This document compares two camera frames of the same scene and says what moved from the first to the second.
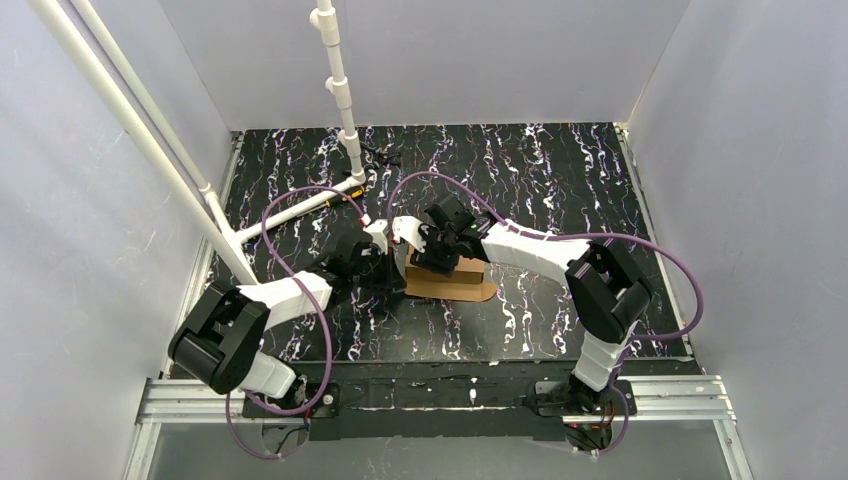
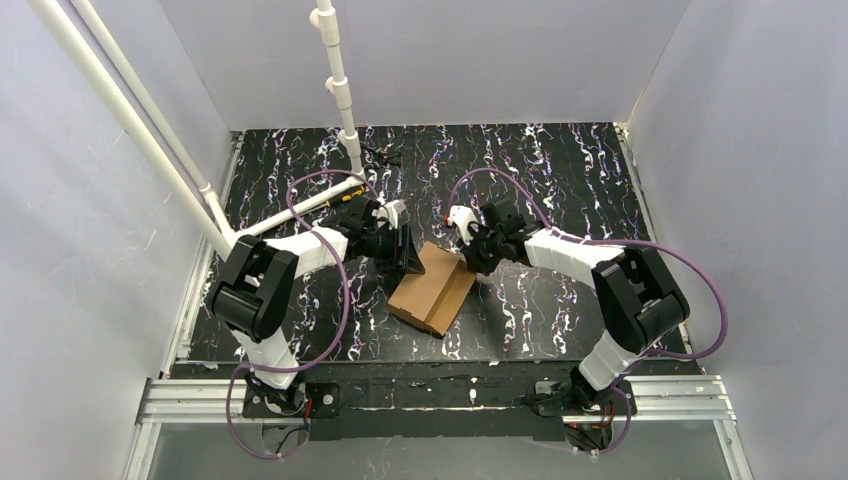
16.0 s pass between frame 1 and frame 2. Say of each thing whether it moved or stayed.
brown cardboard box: moved
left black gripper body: moved
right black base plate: stayed
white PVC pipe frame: stayed
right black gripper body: moved
